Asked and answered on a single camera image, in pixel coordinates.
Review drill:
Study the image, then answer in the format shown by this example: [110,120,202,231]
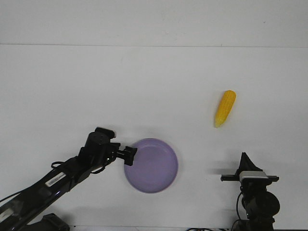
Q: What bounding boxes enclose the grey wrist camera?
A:
[95,127,116,139]
[239,171,268,182]

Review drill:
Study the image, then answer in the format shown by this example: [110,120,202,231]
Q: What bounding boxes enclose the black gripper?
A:
[102,143,137,166]
[220,152,279,193]

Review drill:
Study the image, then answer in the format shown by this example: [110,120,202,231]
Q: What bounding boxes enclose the black cables bottom edge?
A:
[184,227,228,231]

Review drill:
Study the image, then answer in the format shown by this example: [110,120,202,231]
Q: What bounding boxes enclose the yellow corn cob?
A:
[214,90,236,128]

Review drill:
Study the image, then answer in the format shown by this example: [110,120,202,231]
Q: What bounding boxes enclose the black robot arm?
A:
[220,152,280,231]
[0,128,137,231]

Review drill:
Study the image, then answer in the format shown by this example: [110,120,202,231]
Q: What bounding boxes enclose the purple round plate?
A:
[124,138,179,193]

